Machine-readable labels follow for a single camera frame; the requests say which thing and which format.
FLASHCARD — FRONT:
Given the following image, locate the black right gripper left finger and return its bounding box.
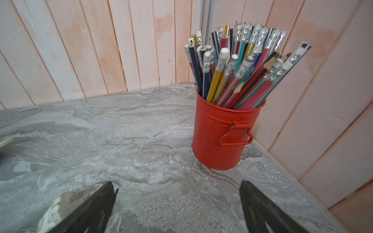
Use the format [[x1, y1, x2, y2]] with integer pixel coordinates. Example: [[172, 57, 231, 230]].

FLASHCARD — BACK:
[[48, 181, 118, 233]]

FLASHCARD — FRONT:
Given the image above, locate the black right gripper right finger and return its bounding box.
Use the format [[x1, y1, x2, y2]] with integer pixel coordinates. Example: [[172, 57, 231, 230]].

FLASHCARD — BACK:
[[240, 180, 307, 233]]

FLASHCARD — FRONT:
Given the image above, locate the orange power strip with cord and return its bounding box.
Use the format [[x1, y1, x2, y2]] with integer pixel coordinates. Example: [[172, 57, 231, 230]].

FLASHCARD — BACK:
[[37, 190, 87, 233]]

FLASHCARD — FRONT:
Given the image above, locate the red metal pencil bucket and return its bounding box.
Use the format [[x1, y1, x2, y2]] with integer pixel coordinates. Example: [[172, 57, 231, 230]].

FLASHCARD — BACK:
[[192, 93, 264, 170]]

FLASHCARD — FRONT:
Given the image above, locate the bundle of coloured pencils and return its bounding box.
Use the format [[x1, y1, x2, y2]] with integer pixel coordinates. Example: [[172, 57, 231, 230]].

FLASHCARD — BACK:
[[184, 22, 311, 111]]

